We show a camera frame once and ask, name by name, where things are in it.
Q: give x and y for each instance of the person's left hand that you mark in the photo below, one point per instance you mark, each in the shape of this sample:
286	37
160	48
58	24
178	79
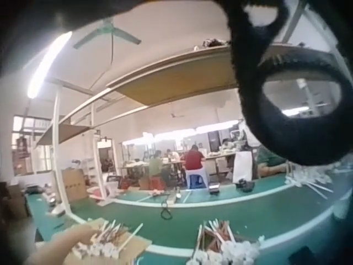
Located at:
72	238

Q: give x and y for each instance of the person's left fingers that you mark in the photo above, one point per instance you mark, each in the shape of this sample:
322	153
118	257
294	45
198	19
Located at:
86	235

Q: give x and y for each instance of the bundle of white-tipped sticks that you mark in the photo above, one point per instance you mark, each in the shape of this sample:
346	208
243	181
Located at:
109	237

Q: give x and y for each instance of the brown cardboard sheet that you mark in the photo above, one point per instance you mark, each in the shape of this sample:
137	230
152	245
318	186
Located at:
129	248

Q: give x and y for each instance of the brown cardboard box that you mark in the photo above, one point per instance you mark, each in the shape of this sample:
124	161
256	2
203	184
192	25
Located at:
74	185

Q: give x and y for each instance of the stack of brown cartons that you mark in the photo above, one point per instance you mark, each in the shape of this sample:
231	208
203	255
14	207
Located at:
15	201

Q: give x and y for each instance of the red plastic stool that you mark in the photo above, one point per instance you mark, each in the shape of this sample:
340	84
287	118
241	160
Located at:
155	183

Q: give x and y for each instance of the long work table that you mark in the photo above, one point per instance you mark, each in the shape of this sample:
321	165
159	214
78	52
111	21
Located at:
138	165

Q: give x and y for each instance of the long white box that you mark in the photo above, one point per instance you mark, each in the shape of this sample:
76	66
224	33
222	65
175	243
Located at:
171	198

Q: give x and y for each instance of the small wooden shelf board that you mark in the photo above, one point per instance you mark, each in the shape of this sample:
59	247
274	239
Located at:
64	132

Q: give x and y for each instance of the barred window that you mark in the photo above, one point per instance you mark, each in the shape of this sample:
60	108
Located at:
30	143

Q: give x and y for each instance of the white plastic stool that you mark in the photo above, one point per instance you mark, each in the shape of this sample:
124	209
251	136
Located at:
196	178

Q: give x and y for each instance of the heap of white-tipped sticks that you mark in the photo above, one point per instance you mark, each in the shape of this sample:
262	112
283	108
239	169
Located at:
226	245

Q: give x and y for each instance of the black tool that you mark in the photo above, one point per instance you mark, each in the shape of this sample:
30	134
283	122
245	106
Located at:
245	185

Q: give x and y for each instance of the white hanging sheet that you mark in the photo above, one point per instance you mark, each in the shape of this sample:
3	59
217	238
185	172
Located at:
242	167

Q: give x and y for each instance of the white tube light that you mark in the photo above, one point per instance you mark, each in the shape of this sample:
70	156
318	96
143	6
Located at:
48	63

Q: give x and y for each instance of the overhead wooden shelf board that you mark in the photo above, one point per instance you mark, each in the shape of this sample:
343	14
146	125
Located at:
179	80

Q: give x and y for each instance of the green ceiling fan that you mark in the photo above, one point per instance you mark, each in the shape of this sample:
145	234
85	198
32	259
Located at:
109	31

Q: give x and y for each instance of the heap of white sticks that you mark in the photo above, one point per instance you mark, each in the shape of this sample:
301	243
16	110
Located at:
309	178

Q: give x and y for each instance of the dark clutter heap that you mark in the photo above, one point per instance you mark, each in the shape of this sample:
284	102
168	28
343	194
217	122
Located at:
215	42

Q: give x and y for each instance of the white metal workbench frame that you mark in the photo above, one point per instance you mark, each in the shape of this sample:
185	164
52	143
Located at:
59	154

